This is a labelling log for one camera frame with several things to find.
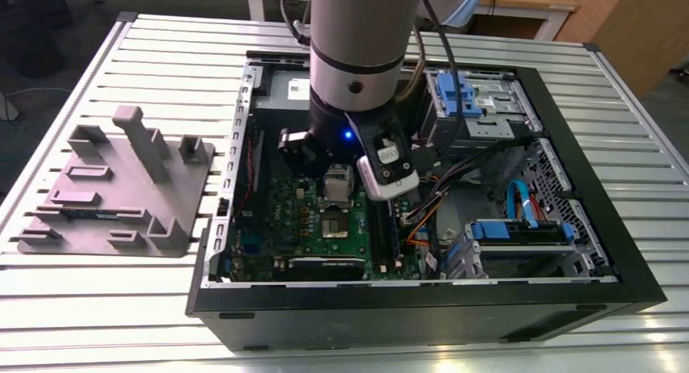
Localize CPU socket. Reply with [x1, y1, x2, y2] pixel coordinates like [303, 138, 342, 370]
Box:
[321, 215, 351, 240]

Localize metal drive cage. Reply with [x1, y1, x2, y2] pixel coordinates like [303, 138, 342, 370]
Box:
[418, 70, 543, 161]

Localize black graphics card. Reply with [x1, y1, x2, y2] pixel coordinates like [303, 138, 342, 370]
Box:
[271, 254, 367, 282]

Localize black camera cable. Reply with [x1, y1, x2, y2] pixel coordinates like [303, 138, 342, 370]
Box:
[417, 0, 463, 119]

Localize metal socket cover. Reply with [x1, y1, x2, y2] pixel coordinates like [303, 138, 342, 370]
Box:
[317, 162, 355, 209]

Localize silver CPU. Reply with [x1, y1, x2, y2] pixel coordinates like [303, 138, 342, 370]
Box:
[322, 175, 354, 200]

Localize black RAM slot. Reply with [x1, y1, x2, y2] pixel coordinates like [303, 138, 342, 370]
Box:
[367, 199, 383, 271]
[379, 200, 395, 269]
[373, 199, 389, 270]

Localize white power supply label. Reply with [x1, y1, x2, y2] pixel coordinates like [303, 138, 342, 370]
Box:
[286, 78, 313, 103]

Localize green motherboard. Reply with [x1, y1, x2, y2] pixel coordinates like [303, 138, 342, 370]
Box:
[230, 174, 431, 281]

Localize orange wire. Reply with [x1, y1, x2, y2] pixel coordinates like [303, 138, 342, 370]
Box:
[406, 215, 438, 251]

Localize blue drive bracket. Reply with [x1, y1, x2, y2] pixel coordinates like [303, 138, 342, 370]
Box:
[445, 93, 485, 119]
[435, 73, 470, 104]

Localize wooden desk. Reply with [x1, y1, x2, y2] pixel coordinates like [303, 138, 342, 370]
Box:
[473, 0, 581, 43]

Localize metal disk bay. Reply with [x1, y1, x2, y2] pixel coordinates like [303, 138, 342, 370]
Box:
[438, 219, 618, 283]

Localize black PC case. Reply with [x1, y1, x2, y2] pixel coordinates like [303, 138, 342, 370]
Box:
[185, 49, 669, 352]

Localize grey parts rack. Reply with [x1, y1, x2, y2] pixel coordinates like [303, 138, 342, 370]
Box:
[14, 105, 217, 259]

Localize cable with brass ferrule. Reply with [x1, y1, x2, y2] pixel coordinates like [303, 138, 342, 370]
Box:
[401, 61, 426, 107]

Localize black chair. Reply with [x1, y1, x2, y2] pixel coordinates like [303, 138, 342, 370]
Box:
[0, 0, 74, 79]

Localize blue drive rails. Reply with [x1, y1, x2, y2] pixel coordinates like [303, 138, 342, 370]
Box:
[435, 233, 467, 280]

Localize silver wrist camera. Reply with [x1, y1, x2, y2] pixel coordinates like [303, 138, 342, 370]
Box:
[354, 134, 421, 203]

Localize cable with metal plug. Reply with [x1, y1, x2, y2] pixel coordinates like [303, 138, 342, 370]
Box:
[278, 0, 313, 51]

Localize black wire bundle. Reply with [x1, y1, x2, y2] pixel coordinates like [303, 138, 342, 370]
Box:
[418, 137, 542, 228]

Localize white table frame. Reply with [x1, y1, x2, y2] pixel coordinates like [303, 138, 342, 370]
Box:
[85, 0, 269, 22]

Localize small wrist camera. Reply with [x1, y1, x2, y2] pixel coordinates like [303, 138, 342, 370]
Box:
[277, 127, 309, 153]

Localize brown wooden cabinet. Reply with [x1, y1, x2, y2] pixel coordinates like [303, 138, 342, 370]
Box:
[553, 0, 689, 102]

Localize blue disk wire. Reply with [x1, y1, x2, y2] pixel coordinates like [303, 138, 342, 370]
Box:
[505, 178, 542, 231]

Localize hard disk in blue carrier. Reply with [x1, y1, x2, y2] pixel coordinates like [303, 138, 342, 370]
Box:
[466, 220, 575, 247]

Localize grey power supply unit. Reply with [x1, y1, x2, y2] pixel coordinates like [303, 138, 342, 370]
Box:
[250, 70, 323, 176]

